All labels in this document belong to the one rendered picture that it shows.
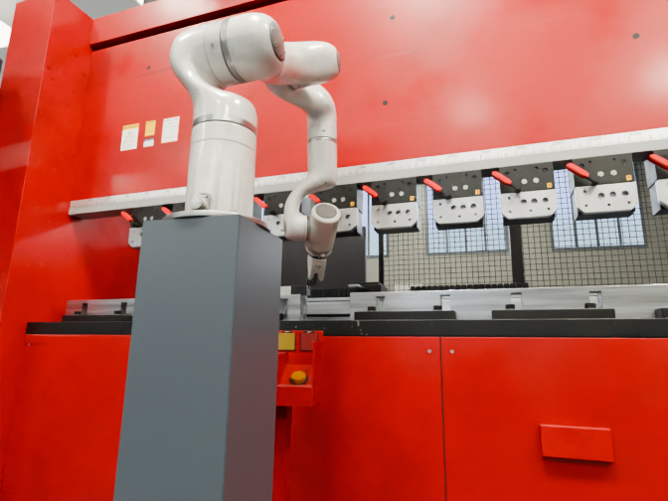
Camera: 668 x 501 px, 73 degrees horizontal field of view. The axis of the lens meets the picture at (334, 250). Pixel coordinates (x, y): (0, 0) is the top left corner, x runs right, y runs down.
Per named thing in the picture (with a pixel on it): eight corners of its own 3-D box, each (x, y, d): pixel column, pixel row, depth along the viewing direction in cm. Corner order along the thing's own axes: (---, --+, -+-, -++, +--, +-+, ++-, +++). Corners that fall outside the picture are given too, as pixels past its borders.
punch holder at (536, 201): (502, 219, 133) (498, 166, 136) (501, 226, 140) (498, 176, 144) (558, 215, 128) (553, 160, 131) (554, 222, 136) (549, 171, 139)
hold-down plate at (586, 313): (491, 320, 124) (491, 309, 125) (492, 321, 129) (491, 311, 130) (616, 319, 114) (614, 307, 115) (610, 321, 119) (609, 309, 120)
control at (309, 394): (229, 405, 106) (234, 327, 110) (249, 397, 122) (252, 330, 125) (312, 407, 104) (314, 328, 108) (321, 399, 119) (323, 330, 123)
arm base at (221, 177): (242, 212, 70) (248, 103, 73) (137, 220, 75) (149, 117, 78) (286, 240, 87) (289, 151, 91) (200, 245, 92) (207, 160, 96)
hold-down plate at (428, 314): (353, 321, 137) (353, 311, 138) (358, 322, 142) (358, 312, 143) (454, 320, 127) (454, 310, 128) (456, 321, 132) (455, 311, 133)
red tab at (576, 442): (542, 456, 106) (540, 424, 108) (541, 454, 108) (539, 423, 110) (614, 462, 101) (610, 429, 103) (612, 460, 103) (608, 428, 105)
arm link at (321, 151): (285, 133, 129) (285, 238, 125) (339, 137, 132) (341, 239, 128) (282, 145, 138) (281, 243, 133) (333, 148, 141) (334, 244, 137)
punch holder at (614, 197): (578, 213, 126) (572, 158, 130) (573, 221, 134) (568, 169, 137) (639, 208, 121) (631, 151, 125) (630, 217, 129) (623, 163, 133)
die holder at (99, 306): (64, 323, 183) (67, 300, 185) (77, 324, 189) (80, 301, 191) (164, 323, 167) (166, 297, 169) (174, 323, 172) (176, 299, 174)
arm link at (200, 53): (235, 115, 77) (243, -3, 82) (148, 131, 84) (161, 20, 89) (267, 145, 89) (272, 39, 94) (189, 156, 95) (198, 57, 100)
